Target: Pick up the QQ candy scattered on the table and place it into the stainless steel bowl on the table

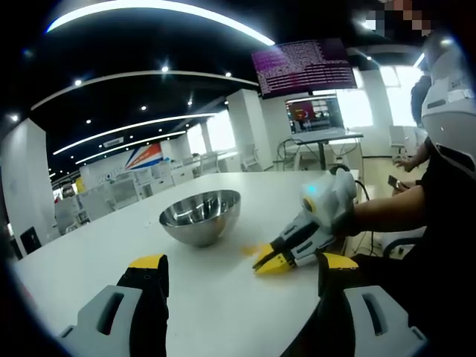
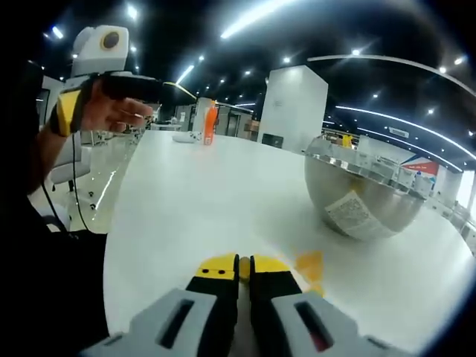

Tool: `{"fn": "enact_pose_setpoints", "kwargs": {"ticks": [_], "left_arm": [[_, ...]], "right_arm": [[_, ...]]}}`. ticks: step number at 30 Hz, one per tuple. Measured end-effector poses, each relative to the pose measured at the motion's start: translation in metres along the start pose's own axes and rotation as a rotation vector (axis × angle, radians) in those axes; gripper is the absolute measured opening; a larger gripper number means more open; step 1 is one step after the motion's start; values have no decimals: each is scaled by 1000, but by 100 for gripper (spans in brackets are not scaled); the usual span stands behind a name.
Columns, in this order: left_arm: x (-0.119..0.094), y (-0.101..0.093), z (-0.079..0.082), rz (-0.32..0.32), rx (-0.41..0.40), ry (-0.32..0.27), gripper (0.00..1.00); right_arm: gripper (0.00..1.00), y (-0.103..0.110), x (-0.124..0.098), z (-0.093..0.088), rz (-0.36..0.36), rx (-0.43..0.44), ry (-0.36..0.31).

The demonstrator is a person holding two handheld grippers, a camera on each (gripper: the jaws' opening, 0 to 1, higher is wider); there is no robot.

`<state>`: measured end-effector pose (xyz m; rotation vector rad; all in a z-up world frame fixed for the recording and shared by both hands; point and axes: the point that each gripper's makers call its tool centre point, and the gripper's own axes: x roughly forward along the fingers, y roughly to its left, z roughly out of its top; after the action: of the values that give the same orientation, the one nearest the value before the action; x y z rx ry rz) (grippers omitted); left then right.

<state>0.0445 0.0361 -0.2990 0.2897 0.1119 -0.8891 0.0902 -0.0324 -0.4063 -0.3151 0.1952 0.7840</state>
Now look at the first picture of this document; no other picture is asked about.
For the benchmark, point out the white chest device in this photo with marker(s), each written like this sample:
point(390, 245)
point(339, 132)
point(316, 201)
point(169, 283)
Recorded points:
point(446, 111)

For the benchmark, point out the row of white office desks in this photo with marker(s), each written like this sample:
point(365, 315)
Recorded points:
point(119, 189)

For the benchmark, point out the black box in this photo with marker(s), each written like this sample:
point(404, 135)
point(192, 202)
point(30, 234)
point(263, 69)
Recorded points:
point(29, 241)

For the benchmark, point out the curved ceiling light strip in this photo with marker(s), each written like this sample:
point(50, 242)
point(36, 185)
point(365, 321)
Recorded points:
point(253, 31)

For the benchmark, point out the pile of yellow QQ candies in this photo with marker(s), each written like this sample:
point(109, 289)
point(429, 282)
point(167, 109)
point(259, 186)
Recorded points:
point(248, 250)

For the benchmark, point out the red blue wall banner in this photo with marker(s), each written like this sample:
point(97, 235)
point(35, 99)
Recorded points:
point(147, 156)

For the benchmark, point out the dark phone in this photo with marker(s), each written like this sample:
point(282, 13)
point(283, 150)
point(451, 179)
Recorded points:
point(393, 181)

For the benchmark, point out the white office chair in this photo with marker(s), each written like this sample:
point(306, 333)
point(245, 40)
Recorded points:
point(405, 139)
point(401, 241)

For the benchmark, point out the person's dark clothing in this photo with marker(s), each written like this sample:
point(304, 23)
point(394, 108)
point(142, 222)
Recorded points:
point(446, 279)

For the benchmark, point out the stainless steel bowl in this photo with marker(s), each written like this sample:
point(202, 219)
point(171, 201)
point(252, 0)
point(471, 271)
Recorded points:
point(201, 234)

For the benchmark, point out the monitor stand desk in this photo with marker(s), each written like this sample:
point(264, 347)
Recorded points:
point(327, 137)

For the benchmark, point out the white table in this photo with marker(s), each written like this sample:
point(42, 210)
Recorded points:
point(93, 253)

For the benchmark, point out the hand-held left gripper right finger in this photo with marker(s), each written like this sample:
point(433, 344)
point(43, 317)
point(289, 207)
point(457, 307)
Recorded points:
point(364, 316)

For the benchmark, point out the small computer monitor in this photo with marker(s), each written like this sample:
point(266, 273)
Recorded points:
point(312, 115)

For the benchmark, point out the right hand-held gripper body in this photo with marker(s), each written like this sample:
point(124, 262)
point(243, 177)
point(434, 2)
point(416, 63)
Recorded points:
point(331, 201)

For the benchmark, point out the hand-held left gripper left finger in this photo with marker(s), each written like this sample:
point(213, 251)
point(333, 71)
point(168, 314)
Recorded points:
point(148, 297)

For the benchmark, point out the large purple screen monitor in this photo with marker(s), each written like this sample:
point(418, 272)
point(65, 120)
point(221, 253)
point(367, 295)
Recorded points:
point(305, 67)

